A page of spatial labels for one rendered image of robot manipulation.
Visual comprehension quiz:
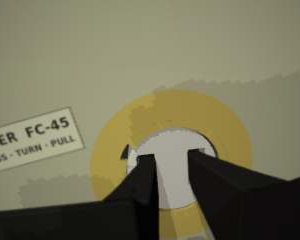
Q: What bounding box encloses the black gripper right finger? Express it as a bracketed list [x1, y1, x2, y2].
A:
[188, 149, 300, 240]

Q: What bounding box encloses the white cylinder with two slots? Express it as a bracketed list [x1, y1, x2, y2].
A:
[127, 127, 216, 209]

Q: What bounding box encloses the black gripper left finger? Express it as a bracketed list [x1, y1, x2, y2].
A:
[0, 154, 159, 240]

